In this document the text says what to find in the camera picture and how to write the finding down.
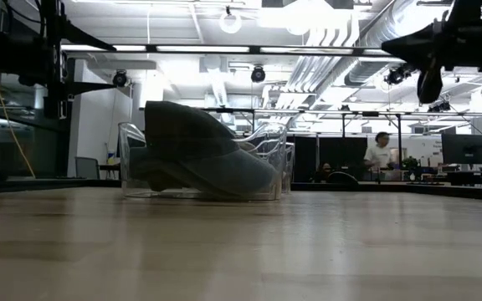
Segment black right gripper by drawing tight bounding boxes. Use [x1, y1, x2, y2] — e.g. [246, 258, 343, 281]
[382, 20, 482, 105]

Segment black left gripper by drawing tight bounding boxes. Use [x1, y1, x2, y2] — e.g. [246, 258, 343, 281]
[0, 0, 118, 120]

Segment clear plastic bin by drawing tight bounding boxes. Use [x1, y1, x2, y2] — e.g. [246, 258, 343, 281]
[118, 120, 289, 202]
[240, 123, 296, 196]

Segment black ceiling spotlight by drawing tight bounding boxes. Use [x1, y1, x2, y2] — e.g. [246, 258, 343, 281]
[112, 69, 129, 89]
[250, 65, 267, 84]

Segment black computer monitor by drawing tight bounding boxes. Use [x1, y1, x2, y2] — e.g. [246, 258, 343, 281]
[440, 133, 482, 166]

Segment person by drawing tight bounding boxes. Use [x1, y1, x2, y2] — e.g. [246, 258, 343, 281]
[315, 161, 336, 183]
[363, 131, 392, 181]

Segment grey office chair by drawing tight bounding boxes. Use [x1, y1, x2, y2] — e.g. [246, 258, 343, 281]
[74, 156, 101, 181]

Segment dark office desk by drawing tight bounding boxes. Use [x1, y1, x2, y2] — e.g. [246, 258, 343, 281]
[98, 164, 121, 181]

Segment white ceiling pipes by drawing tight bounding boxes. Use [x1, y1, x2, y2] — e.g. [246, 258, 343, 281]
[285, 16, 363, 94]

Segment black partition panel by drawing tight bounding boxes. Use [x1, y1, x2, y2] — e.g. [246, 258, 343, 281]
[286, 135, 367, 183]

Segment black overhead light beam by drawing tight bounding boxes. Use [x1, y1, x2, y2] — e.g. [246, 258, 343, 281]
[60, 43, 392, 58]

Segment black office chair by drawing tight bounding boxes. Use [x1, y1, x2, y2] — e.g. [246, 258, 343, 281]
[327, 171, 360, 186]

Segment silver ceiling duct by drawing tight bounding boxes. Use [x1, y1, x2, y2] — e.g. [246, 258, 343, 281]
[344, 0, 434, 87]

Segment yellow cable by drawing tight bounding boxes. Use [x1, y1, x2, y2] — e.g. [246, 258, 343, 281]
[0, 70, 36, 179]

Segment black metal frame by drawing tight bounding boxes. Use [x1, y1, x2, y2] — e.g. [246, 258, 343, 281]
[201, 106, 482, 145]

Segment white ring light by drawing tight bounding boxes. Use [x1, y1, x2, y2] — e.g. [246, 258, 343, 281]
[218, 10, 243, 35]

